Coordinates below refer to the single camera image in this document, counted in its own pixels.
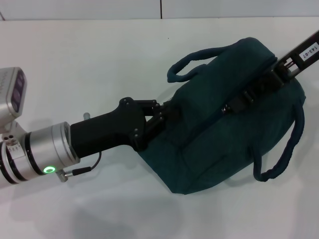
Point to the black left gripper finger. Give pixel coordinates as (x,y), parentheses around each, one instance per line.
(172,114)
(152,132)

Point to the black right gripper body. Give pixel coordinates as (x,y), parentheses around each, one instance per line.
(304,54)

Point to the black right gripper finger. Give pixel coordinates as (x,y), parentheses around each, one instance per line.
(261,87)

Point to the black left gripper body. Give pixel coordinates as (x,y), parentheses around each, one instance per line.
(107,134)

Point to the dark green insulated lunch bag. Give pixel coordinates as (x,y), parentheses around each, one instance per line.
(224,144)

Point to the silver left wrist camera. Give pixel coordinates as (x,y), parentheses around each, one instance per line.
(12,92)

